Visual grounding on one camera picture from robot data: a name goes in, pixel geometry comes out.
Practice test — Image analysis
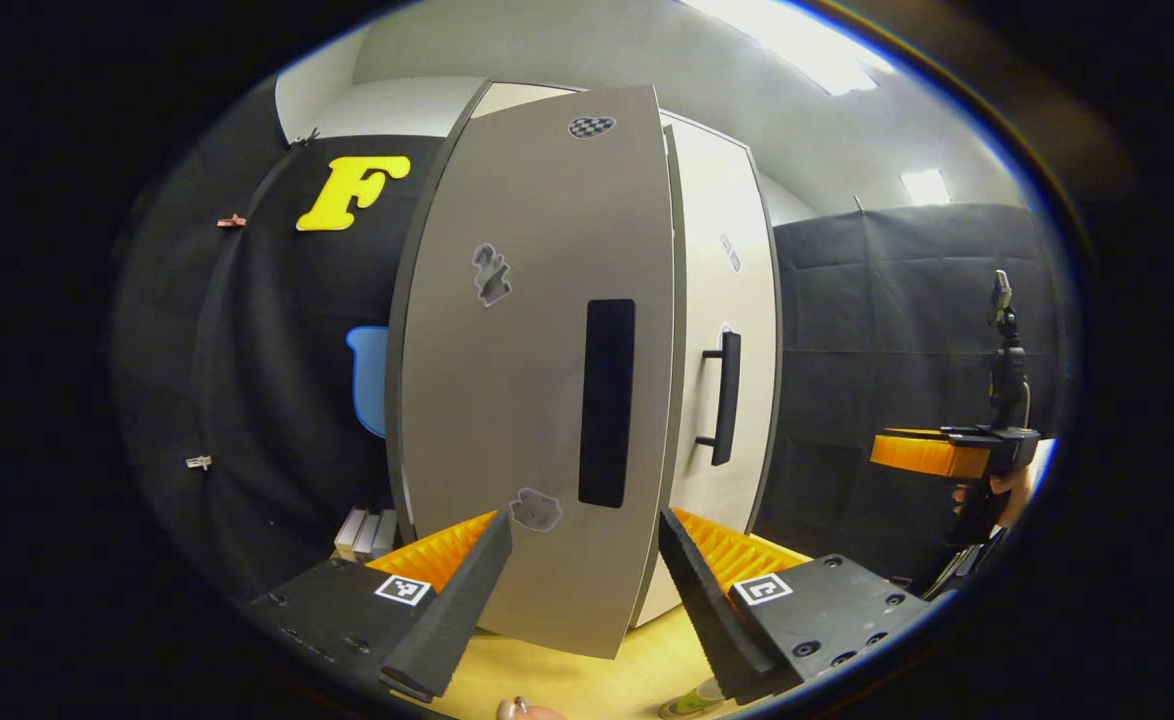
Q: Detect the long ceiling light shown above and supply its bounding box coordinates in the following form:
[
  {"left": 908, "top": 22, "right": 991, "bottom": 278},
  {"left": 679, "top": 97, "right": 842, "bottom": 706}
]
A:
[{"left": 682, "top": 0, "right": 893, "bottom": 96}]

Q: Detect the green label clear bottle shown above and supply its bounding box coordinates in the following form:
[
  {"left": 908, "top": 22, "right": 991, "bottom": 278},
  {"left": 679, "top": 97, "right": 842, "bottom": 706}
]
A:
[{"left": 659, "top": 678, "right": 730, "bottom": 720}]

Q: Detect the stack of white boards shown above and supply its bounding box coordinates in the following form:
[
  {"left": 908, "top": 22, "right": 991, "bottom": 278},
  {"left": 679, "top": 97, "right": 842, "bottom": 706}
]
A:
[{"left": 334, "top": 507, "right": 398, "bottom": 561}]

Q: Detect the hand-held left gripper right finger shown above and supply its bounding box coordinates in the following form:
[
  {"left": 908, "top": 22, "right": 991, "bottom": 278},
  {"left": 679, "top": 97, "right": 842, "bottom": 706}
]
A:
[{"left": 658, "top": 506, "right": 934, "bottom": 707}]

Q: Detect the black flat door handle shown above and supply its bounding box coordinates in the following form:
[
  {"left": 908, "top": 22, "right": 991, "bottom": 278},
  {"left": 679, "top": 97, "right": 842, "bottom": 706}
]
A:
[{"left": 578, "top": 298, "right": 637, "bottom": 509}]

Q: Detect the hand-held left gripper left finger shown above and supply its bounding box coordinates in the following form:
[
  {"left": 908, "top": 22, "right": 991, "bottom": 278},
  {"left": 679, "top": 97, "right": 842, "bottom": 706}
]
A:
[{"left": 252, "top": 510, "right": 515, "bottom": 702}]

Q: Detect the small ceiling light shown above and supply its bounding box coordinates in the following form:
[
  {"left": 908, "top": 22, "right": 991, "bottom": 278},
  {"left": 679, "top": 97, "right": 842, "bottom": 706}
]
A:
[{"left": 900, "top": 168, "right": 951, "bottom": 206}]

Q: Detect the black bar door handle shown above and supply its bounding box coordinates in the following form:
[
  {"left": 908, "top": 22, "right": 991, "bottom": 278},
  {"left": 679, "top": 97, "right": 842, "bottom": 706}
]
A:
[{"left": 695, "top": 330, "right": 742, "bottom": 467}]

